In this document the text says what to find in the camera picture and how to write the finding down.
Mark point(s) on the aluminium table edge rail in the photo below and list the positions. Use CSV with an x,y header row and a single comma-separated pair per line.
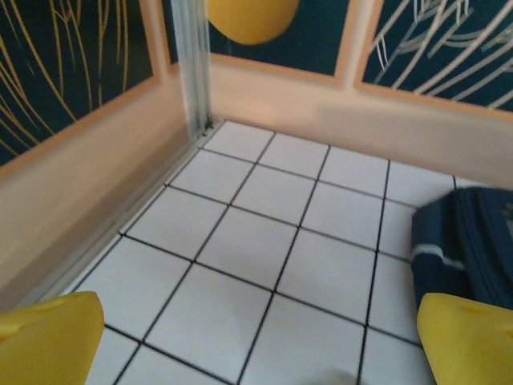
x,y
120,224

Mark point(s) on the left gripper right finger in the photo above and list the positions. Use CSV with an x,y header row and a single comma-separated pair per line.
x,y
469,345

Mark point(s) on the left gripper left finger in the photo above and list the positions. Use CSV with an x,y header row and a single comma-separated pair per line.
x,y
48,341

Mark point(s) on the aluminium frame post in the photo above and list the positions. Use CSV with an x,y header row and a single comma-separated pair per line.
x,y
192,60

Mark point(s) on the navy blue backpack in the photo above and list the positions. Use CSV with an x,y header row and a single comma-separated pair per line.
x,y
461,240

